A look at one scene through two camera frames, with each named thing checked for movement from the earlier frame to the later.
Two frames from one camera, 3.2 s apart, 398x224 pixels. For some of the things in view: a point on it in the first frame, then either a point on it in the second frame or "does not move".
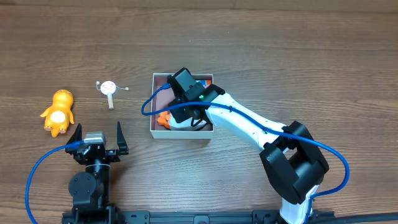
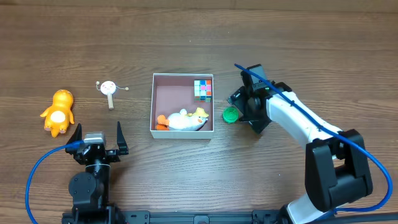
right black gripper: [179, 114] → [241, 107]
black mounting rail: [217, 217] does not move
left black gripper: [97, 153] does not move
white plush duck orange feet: [165, 120] does not move
